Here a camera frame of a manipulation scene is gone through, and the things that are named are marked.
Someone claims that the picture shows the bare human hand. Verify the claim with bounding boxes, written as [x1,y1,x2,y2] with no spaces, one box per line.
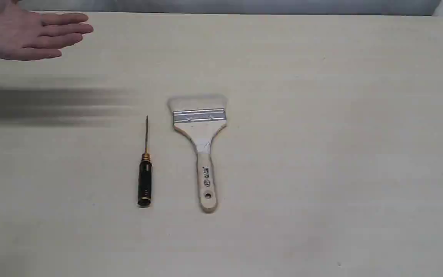
[0,0,93,61]

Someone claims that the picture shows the wide white wooden paintbrush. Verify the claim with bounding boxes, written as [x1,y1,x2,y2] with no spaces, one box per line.
[167,95,227,214]

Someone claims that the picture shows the black gold precision screwdriver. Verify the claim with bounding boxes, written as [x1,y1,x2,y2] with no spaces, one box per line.
[137,116,152,208]

